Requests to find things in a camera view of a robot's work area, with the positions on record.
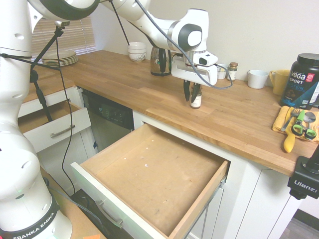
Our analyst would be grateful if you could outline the black dishwasher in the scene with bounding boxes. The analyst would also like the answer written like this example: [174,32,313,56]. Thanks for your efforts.
[81,89,135,152]

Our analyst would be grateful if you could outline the white cabinet door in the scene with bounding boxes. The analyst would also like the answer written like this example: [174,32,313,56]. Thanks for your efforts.
[249,168,300,239]

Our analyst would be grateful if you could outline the stainless steel kettle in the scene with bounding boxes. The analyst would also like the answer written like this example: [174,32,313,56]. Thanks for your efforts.
[150,46,172,77]

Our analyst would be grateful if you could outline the white mug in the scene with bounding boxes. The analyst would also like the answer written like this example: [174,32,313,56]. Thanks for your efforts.
[247,69,270,90]

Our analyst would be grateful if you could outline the thin black hanging cable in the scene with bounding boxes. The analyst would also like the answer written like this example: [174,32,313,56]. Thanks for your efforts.
[56,34,77,197]

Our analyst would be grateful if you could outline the black box on floor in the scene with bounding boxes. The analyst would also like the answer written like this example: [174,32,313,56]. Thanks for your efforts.
[71,189,110,239]

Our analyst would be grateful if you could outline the grey braided cable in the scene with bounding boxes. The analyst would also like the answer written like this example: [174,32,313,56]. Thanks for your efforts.
[134,0,234,90]

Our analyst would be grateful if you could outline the yellow mug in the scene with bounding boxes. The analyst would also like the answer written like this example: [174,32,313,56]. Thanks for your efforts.
[269,69,291,96]

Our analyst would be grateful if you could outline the black boom camera stand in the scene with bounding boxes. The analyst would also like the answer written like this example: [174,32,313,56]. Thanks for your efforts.
[29,26,65,122]

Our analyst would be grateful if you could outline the yellow cloth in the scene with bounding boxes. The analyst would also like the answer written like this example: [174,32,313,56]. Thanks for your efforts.
[271,106,319,144]

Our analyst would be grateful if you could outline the green and black scissors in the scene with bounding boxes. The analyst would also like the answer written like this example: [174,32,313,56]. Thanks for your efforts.
[291,110,317,140]

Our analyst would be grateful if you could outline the black Ulanzi camera mount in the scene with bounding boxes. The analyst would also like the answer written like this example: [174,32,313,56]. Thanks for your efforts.
[287,139,319,200]

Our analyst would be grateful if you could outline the spice jar with gold lid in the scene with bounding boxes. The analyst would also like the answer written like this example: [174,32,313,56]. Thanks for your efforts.
[226,62,239,82]

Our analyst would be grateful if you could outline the metal spoon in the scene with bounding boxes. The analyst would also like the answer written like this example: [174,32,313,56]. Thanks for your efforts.
[303,111,317,124]

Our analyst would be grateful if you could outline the stack of white bowls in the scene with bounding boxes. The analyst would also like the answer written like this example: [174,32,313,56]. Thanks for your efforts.
[128,41,147,63]

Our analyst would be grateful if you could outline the seasoning jar with copper lid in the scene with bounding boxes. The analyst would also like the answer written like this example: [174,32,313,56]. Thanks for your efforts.
[189,84,202,110]

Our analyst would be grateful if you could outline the metal fork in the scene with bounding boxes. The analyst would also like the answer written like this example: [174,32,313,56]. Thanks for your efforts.
[281,108,301,131]

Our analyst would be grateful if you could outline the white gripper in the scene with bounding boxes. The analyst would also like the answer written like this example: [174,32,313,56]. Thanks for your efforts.
[170,56,219,102]

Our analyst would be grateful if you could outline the small white cup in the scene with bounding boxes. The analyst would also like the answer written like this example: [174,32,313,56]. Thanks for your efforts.
[216,63,229,80]

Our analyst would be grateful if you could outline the window blinds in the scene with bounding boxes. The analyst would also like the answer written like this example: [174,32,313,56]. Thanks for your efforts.
[31,18,97,59]

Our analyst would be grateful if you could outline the small open white drawer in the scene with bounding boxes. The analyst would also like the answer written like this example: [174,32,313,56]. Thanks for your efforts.
[17,99,92,154]

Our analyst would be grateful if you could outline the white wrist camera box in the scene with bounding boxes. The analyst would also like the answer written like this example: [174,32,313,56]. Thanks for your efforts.
[192,51,218,67]

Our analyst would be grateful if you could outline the stack of cream plates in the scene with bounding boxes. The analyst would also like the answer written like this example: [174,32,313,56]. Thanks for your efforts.
[41,51,78,67]

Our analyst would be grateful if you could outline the yellow handled knife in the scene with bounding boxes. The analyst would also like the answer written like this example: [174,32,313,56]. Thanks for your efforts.
[283,133,297,153]

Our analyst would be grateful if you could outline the large open wooden drawer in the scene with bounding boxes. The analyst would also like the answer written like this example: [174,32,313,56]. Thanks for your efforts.
[70,123,231,239]

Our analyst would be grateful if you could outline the black Vega protein tub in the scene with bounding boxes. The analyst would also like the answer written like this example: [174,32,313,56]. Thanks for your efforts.
[280,53,319,111]

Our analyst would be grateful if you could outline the metal handle of large drawer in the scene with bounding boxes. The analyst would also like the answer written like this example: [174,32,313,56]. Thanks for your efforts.
[96,201,124,229]

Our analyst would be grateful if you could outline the metal handle of small drawer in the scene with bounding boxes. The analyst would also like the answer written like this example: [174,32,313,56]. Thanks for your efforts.
[50,124,76,139]

